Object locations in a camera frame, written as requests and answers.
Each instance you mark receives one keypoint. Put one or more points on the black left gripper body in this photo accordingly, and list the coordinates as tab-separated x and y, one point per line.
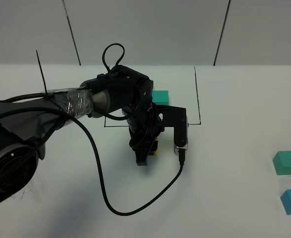
144	125

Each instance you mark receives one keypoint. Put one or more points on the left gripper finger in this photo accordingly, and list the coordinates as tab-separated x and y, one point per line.
144	150

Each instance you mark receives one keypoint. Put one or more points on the yellow cube block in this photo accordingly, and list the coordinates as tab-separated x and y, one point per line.
156	148

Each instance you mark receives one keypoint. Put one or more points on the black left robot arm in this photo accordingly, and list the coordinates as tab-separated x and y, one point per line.
28	121

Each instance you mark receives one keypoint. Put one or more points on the template green cube block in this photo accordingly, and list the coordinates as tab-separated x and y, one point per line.
160	97

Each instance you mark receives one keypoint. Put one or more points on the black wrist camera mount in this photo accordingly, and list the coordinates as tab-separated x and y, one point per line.
176	118

